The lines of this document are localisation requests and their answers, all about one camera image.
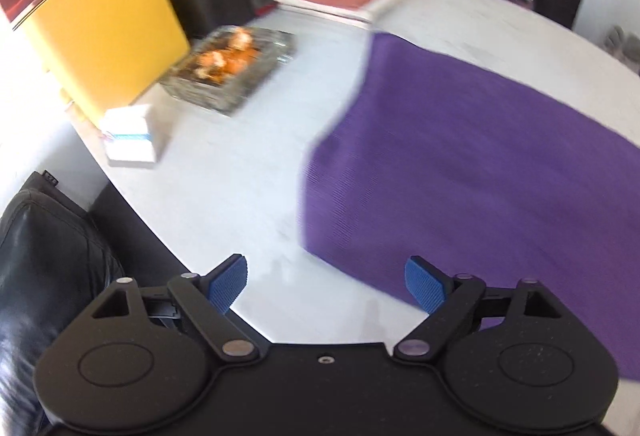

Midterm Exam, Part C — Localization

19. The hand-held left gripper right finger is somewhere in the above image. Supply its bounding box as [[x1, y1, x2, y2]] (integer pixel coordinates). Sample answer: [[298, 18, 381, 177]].
[[392, 255, 581, 362]]

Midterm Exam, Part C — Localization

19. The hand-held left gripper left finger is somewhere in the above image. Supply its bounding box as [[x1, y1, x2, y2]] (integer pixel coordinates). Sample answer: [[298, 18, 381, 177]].
[[65, 254, 271, 364]]

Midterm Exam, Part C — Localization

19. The purple towel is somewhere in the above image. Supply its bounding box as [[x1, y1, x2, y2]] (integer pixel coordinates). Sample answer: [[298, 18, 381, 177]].
[[297, 33, 640, 379]]

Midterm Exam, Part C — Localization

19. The small white box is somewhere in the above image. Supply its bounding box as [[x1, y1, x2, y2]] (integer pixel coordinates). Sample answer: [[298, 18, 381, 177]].
[[100, 103, 173, 168]]

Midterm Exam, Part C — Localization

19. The black leather sofa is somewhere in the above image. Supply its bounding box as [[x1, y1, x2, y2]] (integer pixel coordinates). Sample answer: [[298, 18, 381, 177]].
[[0, 171, 186, 436]]

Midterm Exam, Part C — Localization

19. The glass tray with orange snacks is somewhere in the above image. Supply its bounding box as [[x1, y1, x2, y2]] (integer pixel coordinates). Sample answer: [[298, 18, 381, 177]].
[[159, 26, 298, 117]]

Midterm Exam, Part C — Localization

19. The yellow box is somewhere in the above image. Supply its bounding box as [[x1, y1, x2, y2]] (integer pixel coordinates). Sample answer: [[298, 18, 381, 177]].
[[22, 0, 193, 121]]

